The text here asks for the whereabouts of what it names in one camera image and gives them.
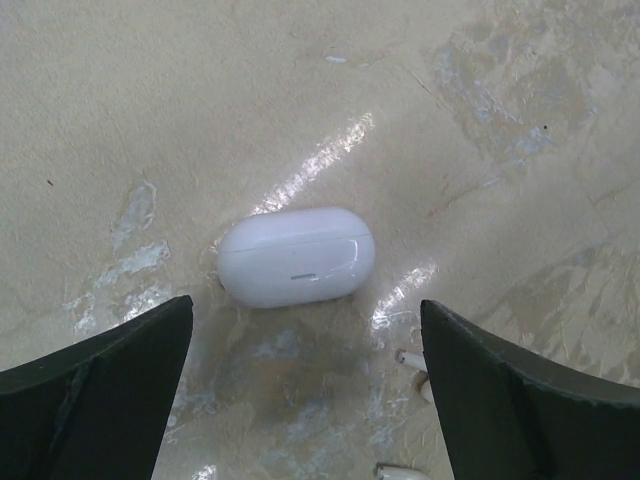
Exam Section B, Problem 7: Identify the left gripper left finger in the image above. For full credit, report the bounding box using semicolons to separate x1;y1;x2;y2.
1;295;193;479

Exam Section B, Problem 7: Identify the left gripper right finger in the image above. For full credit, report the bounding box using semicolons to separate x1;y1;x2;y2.
420;300;639;479

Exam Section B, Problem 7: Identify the white oval charging case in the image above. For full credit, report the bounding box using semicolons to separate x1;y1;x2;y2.
217;207;375;309

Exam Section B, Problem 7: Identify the beige stem earbud right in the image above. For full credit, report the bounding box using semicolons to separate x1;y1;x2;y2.
395;349;435;404

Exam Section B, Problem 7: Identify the beige stem earbud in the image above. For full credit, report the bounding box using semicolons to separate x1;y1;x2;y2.
375;464;429;480
395;349;435;404

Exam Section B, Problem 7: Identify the beige stem earbud left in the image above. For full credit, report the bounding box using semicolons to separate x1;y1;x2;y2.
375;464;429;480

